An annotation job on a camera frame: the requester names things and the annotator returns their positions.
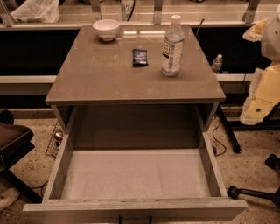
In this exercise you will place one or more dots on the wire mesh basket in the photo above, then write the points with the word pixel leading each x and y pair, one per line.
pixel 55 141

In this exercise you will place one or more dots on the white ceramic bowl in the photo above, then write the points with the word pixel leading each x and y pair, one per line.
pixel 106 29

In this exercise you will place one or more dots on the dark blue snack packet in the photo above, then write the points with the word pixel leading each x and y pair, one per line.
pixel 139 58

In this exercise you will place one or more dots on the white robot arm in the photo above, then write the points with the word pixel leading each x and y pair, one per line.
pixel 270 46

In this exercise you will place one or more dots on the open grey top drawer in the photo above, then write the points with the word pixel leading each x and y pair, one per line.
pixel 135 186

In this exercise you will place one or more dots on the white plastic bag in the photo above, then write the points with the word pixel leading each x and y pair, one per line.
pixel 37 11

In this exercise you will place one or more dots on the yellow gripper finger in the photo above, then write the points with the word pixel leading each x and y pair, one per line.
pixel 263 95
pixel 256 32

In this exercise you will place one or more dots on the clear plastic water bottle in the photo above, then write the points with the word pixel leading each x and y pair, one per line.
pixel 172 47

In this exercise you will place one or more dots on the small water bottle in background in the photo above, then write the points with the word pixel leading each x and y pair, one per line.
pixel 217 63

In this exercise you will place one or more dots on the black metal stand leg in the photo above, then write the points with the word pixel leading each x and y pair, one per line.
pixel 233 140

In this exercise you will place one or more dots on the grey cabinet with glossy top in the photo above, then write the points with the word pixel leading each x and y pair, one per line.
pixel 114 98

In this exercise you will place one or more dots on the white cloth on floor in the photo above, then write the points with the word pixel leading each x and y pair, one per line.
pixel 8 197

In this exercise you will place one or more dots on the dark chair at left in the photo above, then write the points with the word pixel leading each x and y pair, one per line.
pixel 15 143

